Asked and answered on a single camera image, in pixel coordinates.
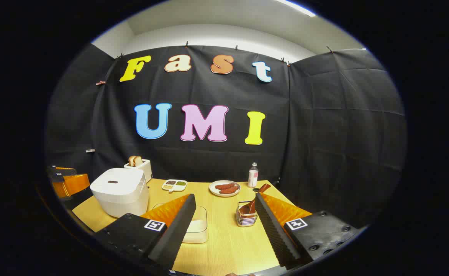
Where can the black backdrop cloth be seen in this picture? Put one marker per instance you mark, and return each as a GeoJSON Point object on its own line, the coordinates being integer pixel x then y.
{"type": "Point", "coordinates": [324, 134]}

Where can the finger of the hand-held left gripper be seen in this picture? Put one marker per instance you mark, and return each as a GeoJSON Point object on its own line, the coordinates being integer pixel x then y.
{"type": "Point", "coordinates": [61, 171]}
{"type": "Point", "coordinates": [71, 186]}

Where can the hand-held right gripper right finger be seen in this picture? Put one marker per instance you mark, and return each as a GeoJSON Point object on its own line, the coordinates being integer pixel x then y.
{"type": "Point", "coordinates": [274, 234]}

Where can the brown wooden spoon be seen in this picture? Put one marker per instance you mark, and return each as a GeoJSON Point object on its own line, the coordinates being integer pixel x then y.
{"type": "Point", "coordinates": [248, 207]}

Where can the white toaster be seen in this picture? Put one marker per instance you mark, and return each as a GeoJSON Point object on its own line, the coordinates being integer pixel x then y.
{"type": "Point", "coordinates": [145, 170]}

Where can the white divided dish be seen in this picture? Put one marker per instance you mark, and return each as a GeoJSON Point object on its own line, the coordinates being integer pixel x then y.
{"type": "Point", "coordinates": [174, 185]}

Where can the red-brown sausage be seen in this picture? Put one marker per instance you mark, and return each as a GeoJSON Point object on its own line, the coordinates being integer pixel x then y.
{"type": "Point", "coordinates": [230, 190]}
{"type": "Point", "coordinates": [224, 186]}

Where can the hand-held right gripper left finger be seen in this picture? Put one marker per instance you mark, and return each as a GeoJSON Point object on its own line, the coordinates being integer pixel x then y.
{"type": "Point", "coordinates": [174, 234]}

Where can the white round plate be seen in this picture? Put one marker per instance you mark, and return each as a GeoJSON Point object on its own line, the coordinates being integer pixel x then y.
{"type": "Point", "coordinates": [213, 189]}

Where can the clear plastic container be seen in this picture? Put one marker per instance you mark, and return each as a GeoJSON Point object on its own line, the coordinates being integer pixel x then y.
{"type": "Point", "coordinates": [199, 235]}

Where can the toast bread slice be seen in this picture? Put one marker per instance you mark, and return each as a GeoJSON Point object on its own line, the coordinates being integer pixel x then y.
{"type": "Point", "coordinates": [131, 161]}
{"type": "Point", "coordinates": [138, 161]}

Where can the white rice cooker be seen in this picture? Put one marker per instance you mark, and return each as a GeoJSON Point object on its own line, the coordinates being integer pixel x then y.
{"type": "Point", "coordinates": [117, 191]}

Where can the clear bottle with pink label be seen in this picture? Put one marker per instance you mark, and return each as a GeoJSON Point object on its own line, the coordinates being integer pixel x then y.
{"type": "Point", "coordinates": [253, 177]}

